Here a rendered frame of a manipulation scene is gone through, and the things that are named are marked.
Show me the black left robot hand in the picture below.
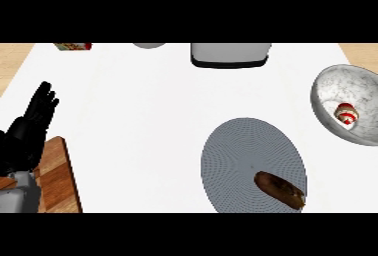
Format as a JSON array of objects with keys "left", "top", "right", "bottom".
[{"left": 0, "top": 80, "right": 61, "bottom": 178}]

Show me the grey round placemat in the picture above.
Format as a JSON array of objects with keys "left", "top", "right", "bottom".
[{"left": 200, "top": 117, "right": 309, "bottom": 214}]

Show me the red and white cupcake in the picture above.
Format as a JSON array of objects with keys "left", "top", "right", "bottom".
[{"left": 334, "top": 102, "right": 361, "bottom": 126}]

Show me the white marble bowl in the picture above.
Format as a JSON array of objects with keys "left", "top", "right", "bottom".
[{"left": 309, "top": 63, "right": 378, "bottom": 147}]

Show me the brown wooden cutting board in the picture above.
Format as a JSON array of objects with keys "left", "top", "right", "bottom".
[{"left": 0, "top": 135, "right": 84, "bottom": 214}]

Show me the red and green box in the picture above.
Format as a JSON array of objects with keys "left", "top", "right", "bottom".
[{"left": 53, "top": 43, "right": 93, "bottom": 52}]

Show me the pale grey round object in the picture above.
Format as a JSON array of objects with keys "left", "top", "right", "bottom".
[{"left": 132, "top": 43, "right": 167, "bottom": 50}]

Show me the grey and black appliance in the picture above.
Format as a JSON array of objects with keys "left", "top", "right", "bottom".
[{"left": 191, "top": 43, "right": 273, "bottom": 70}]

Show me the brown oblong bread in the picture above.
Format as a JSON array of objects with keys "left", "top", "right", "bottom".
[{"left": 253, "top": 170, "right": 307, "bottom": 211}]

